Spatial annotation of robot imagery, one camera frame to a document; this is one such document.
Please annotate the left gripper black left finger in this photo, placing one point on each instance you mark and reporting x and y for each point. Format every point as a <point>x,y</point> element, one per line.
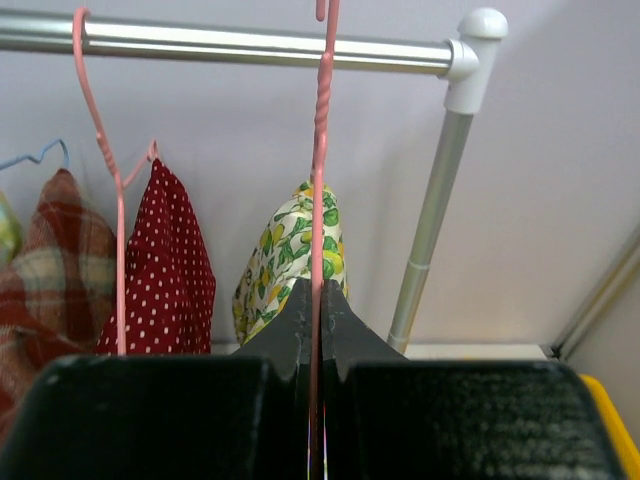
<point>282,428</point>

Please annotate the pink wire hanger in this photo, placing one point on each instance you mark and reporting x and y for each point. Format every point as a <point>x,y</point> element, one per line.
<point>327,12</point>
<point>77,35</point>

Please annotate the clothes rack metal white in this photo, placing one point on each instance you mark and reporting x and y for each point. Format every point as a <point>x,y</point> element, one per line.
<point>465,63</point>

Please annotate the yellow plastic tray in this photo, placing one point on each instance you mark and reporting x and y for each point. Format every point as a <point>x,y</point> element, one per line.
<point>622,440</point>

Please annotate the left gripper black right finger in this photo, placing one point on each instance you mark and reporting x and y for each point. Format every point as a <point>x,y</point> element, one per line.
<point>346,342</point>

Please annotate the pastel floral garment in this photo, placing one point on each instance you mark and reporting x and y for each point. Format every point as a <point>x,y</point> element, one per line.
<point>11,236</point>

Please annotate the lemon print cloth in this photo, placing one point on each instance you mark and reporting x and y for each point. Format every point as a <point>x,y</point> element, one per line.
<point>282,256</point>

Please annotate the blue wire hanger right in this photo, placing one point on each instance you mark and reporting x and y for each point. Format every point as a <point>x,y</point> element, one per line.
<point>39,157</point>

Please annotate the red polka dot skirt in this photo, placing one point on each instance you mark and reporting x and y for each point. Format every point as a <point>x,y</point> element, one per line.
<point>169,282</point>

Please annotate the red plaid garment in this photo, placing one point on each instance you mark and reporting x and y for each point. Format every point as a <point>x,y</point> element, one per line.
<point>57,293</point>

